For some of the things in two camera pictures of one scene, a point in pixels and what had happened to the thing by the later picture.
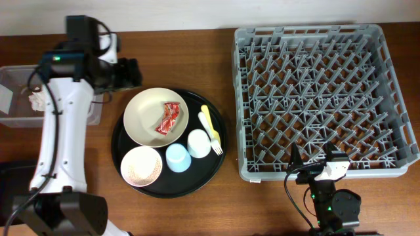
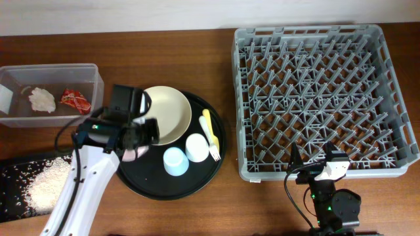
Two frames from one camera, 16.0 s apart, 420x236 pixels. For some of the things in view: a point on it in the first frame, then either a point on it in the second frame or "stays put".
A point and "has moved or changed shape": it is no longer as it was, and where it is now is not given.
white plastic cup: [199, 143] has moved or changed shape
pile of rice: [143, 169] has moved or changed shape
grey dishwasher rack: [314, 84] stays put
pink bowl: [141, 166] has moved or changed shape
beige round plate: [144, 111] stays put
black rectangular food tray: [15, 179] stays put
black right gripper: [308, 172] stays put
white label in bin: [6, 96] stays put
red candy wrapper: [171, 111] has moved or changed shape
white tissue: [37, 100] stays put
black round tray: [186, 166] stays put
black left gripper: [129, 75] -> [153, 130]
